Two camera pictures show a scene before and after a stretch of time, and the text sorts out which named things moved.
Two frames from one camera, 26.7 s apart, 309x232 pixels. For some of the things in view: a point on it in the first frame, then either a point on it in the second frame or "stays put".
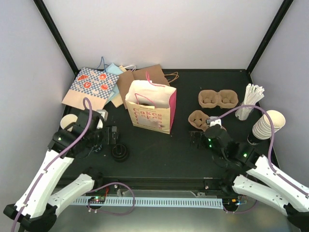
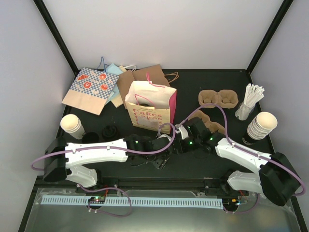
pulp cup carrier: x=226 y=98 stays put
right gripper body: x=202 y=144 -> x=182 y=148
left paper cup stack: x=67 y=120 stays put
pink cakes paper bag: x=151 y=105 stays put
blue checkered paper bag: x=95 y=85 stays put
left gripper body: x=113 y=140 -> x=160 y=163
